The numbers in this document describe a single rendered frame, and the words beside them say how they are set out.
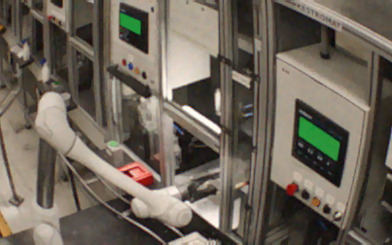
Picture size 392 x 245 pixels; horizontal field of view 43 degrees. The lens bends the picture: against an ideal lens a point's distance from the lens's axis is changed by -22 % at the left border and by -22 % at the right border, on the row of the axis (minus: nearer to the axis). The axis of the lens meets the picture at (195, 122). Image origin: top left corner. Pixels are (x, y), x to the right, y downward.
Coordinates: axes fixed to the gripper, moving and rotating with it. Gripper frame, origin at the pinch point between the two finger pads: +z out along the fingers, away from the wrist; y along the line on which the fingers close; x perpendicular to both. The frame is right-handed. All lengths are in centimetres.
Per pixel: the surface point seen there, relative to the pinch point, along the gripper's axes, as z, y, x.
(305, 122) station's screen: -20, 64, -65
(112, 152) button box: -27, 0, 43
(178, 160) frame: -1.0, -4.0, 26.9
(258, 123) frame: -15, 50, -38
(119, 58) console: -16, 40, 54
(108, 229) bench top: -41, -35, 30
